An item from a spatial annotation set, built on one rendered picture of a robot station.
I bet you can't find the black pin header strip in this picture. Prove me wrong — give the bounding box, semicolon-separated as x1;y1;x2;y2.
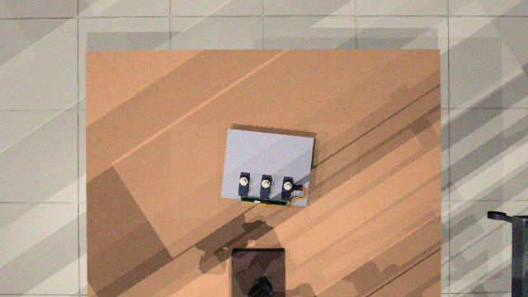
240;197;287;205

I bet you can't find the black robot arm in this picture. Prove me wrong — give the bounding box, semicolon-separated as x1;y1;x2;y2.
247;276;275;297

